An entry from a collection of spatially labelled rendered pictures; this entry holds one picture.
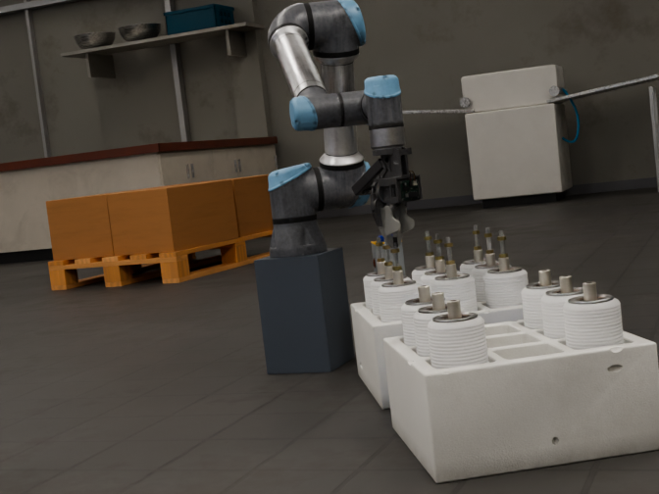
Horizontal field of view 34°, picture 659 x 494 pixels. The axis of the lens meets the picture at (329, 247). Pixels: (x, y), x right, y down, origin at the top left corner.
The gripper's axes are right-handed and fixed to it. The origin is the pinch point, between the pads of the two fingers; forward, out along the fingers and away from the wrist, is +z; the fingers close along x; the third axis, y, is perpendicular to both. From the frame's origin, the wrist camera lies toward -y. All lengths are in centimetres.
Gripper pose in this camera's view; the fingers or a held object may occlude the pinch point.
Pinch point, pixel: (391, 241)
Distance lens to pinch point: 235.3
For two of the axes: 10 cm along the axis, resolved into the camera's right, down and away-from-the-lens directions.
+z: 1.1, 9.9, 0.8
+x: 7.7, -1.4, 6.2
